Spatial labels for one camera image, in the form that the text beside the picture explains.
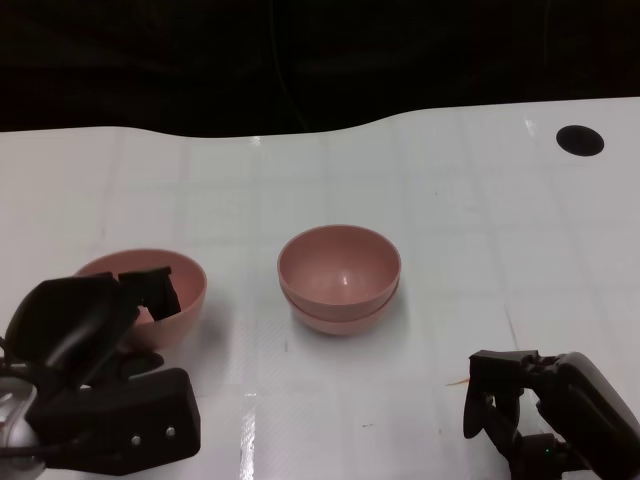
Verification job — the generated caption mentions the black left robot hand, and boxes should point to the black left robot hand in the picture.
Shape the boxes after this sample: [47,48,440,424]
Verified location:
[3,267,182,396]

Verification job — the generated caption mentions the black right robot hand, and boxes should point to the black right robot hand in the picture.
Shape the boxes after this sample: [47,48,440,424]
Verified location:
[462,349,640,480]

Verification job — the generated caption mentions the pink plastic bowl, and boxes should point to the pink plastic bowl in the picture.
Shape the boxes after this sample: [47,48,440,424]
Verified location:
[277,225,403,309]
[280,282,401,338]
[73,248,208,352]

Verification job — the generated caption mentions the black round table grommet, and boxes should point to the black round table grommet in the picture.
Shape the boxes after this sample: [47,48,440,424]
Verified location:
[556,124,605,157]

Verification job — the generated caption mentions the black backdrop curtain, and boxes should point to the black backdrop curtain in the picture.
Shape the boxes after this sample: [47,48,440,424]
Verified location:
[0,0,640,140]

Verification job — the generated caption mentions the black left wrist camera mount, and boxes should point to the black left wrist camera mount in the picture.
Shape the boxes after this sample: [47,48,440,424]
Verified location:
[24,367,202,475]

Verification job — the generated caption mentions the thin hanging background cable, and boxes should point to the thin hanging background cable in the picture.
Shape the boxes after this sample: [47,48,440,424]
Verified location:
[272,0,309,134]

